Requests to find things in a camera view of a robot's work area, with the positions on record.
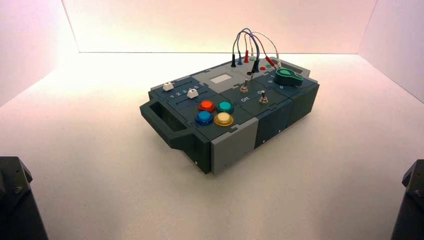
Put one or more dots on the green rotary knob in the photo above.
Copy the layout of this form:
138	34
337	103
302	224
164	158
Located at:
288	78

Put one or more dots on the green round push button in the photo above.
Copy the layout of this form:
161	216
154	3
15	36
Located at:
225	106

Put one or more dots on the metal toggle switch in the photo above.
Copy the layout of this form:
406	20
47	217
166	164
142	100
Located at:
244	87
263	98

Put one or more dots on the blue round push button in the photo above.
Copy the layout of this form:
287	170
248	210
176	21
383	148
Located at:
204	117

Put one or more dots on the white slider knob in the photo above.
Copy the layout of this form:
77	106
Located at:
192	93
168	86

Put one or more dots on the dark blue grey control box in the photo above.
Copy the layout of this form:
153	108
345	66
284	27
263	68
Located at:
232	145

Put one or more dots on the red round push button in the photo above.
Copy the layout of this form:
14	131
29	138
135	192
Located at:
207	106

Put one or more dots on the yellow round push button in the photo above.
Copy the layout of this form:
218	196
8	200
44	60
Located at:
224	119

